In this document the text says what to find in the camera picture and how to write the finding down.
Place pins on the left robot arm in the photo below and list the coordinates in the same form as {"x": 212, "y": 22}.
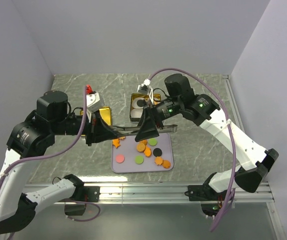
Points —
{"x": 26, "y": 147}

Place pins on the pink round cookie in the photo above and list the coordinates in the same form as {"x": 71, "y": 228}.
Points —
{"x": 120, "y": 158}

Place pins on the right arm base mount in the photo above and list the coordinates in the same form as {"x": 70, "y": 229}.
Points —
{"x": 211, "y": 201}

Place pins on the orange flower cookie lower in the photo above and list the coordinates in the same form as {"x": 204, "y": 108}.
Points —
{"x": 158, "y": 161}

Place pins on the lavender tray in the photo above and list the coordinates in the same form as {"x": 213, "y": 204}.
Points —
{"x": 128, "y": 149}

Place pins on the metal tongs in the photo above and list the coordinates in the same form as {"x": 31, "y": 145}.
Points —
{"x": 124, "y": 131}

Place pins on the green round cookie upper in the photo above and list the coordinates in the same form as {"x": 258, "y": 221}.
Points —
{"x": 152, "y": 142}

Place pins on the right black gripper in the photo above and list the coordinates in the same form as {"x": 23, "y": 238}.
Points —
{"x": 150, "y": 117}

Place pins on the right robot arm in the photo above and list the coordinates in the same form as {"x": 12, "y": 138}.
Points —
{"x": 255, "y": 161}

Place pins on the black round cookie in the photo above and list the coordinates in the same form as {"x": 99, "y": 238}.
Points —
{"x": 157, "y": 152}
{"x": 140, "y": 103}

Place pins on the green round cookie lower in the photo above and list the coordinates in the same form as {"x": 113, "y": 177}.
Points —
{"x": 139, "y": 159}

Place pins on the orange fish cookie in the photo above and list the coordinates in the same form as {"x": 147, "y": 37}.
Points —
{"x": 116, "y": 143}
{"x": 147, "y": 152}

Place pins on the orange waffle cookie centre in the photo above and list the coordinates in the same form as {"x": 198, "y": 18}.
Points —
{"x": 140, "y": 147}

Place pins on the orange swirl cookie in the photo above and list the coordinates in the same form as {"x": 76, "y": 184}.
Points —
{"x": 145, "y": 142}

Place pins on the white paper cup bottom-left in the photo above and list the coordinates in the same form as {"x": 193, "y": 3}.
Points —
{"x": 136, "y": 114}

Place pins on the gold cookie tin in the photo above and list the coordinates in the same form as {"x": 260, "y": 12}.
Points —
{"x": 133, "y": 96}

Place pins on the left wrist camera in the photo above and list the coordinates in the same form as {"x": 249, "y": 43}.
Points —
{"x": 94, "y": 101}

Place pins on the green round cookie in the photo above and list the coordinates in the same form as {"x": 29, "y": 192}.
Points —
{"x": 152, "y": 142}
{"x": 139, "y": 159}

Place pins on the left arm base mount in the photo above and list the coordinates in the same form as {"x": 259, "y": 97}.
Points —
{"x": 77, "y": 205}

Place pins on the white paper cup top-left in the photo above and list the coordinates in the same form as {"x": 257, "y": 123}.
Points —
{"x": 134, "y": 105}

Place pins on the gold tin lid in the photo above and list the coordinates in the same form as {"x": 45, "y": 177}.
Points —
{"x": 106, "y": 115}

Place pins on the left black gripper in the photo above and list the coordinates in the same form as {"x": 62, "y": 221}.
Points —
{"x": 98, "y": 130}

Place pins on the orange flower cookie corner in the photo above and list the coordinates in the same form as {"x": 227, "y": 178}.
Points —
{"x": 166, "y": 164}

